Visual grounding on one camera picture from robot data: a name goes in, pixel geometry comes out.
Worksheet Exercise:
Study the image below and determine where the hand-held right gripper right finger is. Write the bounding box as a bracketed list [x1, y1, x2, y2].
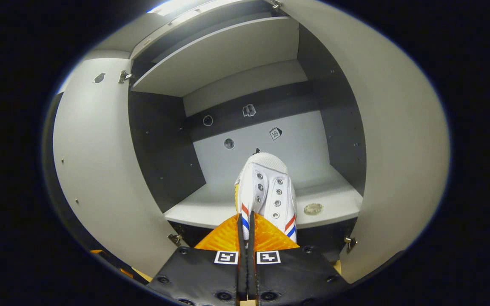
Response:
[248, 211, 350, 306]

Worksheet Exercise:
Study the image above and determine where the large ceiling light panel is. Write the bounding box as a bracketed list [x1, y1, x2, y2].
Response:
[148, 0, 211, 17]

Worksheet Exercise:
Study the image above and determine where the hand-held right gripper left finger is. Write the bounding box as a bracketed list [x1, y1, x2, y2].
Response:
[147, 212, 250, 306]

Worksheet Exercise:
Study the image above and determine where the grey shoe cabinet door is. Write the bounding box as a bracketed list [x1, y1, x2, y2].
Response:
[277, 0, 450, 284]
[53, 57, 186, 277]

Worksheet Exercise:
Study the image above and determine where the white striped canvas shoe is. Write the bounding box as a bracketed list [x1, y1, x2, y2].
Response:
[234, 152, 298, 249]

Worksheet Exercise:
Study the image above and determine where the grey shoe cabinet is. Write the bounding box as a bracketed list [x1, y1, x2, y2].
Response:
[128, 0, 367, 262]

